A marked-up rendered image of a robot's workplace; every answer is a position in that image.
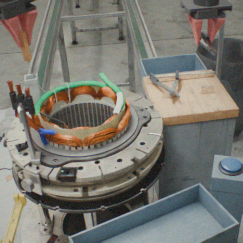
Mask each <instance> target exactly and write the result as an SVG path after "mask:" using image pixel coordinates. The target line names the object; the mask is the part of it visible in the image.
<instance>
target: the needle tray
mask: <svg viewBox="0 0 243 243"><path fill-rule="evenodd" d="M238 227H239V223H238V222H237V220H236V219H235V218H234V217H232V216H231V215H230V213H229V212H228V211H226V209H225V208H224V207H223V206H222V205H220V203H219V202H218V201H217V200H216V199H215V197H214V196H213V195H212V194H211V193H209V192H208V191H207V190H206V189H205V188H204V187H203V186H202V185H201V184H200V183H199V184H196V185H194V186H191V187H189V188H187V189H184V190H181V191H179V192H177V193H174V194H172V195H169V196H167V197H165V198H162V199H160V200H158V201H155V202H153V203H150V204H148V205H146V206H144V207H141V208H138V209H136V210H134V211H131V212H129V213H127V214H124V215H122V216H119V217H117V218H115V219H111V220H108V221H106V222H103V223H101V224H99V225H96V226H94V227H92V228H90V229H87V230H85V231H81V232H79V233H76V234H74V235H71V236H69V237H68V240H69V243H233V242H235V241H236V236H237V232H238Z"/></svg>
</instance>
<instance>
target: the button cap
mask: <svg viewBox="0 0 243 243"><path fill-rule="evenodd" d="M221 168H222V169H223V170H224V171H225V172H229V173H237V172H239V171H240V170H241V162H240V161H239V160H238V159H236V158H233V157H227V158H225V159H223V160H222V162H221Z"/></svg>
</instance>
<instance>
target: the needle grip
mask: <svg viewBox="0 0 243 243"><path fill-rule="evenodd" d="M20 33H21V39H22V47H23V48H22V55H23V59H24V61H29V60H31V59H32V56H31V52H30V48H29V44H28V40H27V34H26V31H25V30H21V31H20Z"/></svg>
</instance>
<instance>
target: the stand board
mask: <svg viewBox="0 0 243 243"><path fill-rule="evenodd" d="M211 71H212V70H205V71H196V72H186V73H179V75H183V74H193V73H202V72H211ZM168 75H175V74H163V75H156V77H159V76H168ZM149 77H150V76H144V77H142V82H143V87H144V90H145V93H146V96H147V98H148V101H149V102H151V103H152V104H153V105H154V109H152V110H155V109H158V111H159V113H160V114H161V117H162V121H163V126H168V125H177V124H185V123H194V122H203V121H209V120H217V119H226V118H234V117H238V114H239V108H238V107H237V106H236V104H235V102H234V101H233V100H232V98H231V97H230V96H229V94H228V92H227V91H226V89H225V88H224V87H223V85H222V83H221V82H220V81H219V79H218V78H217V77H216V75H215V76H214V77H208V78H199V79H189V80H179V81H178V83H177V86H176V88H175V89H177V93H178V95H179V96H180V97H178V96H177V97H172V98H165V89H164V88H162V87H161V86H159V85H155V84H154V83H151V84H147V83H146V79H147V78H149ZM171 82H172V83H174V81H166V82H162V83H164V84H165V85H167V86H168V87H170V88H172V84H171ZM212 85H213V86H214V91H213V93H209V94H202V93H201V88H202V87H203V86H212Z"/></svg>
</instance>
